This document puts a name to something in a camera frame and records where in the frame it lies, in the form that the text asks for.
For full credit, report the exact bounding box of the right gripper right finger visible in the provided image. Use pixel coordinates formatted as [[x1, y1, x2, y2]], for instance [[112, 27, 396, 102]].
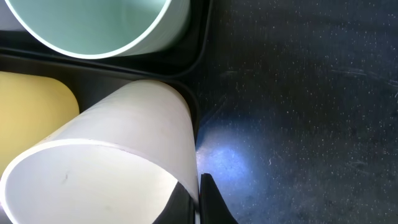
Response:
[[199, 173, 239, 224]]

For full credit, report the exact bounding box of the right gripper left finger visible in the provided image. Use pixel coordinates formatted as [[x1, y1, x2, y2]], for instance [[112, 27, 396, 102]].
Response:
[[151, 181, 196, 224]]

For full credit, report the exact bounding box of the white cup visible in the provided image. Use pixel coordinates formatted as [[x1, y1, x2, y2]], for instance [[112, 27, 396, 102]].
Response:
[[0, 79, 200, 224]]

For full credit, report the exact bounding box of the yellow cup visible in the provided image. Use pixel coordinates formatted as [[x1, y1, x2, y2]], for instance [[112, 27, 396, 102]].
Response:
[[0, 71, 80, 177]]

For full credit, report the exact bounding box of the black tray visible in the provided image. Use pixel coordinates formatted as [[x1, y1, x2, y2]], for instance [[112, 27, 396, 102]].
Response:
[[0, 0, 214, 78], [0, 53, 201, 144]]

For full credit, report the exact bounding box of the pale green cup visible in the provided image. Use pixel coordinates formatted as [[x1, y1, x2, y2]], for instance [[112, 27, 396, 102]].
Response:
[[3, 0, 191, 60]]

